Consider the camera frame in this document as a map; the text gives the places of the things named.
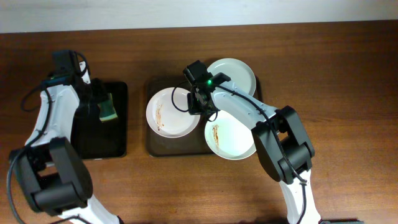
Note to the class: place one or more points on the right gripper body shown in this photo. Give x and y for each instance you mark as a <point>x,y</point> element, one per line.
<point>197,106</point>

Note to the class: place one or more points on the green yellow sponge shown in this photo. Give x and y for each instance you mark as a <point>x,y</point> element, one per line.
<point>107,112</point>

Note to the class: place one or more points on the white plate top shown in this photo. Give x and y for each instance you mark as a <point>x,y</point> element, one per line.
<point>238,71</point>

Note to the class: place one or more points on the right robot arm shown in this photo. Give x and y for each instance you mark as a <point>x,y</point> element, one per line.
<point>283,146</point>

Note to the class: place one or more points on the white plate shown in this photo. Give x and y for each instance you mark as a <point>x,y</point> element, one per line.
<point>238,71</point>
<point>228,138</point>
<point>164,119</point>

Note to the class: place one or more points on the black tray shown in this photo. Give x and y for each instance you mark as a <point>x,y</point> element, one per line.
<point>93,139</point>

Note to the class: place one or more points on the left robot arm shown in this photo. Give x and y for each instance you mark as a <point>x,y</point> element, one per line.
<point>49,171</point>

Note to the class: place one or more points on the brown tray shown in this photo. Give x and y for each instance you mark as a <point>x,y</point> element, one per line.
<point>191,144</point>

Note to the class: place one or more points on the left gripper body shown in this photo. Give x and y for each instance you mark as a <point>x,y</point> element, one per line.
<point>94,94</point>

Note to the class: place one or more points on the white plate bottom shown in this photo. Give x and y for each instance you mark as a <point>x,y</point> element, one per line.
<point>228,138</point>

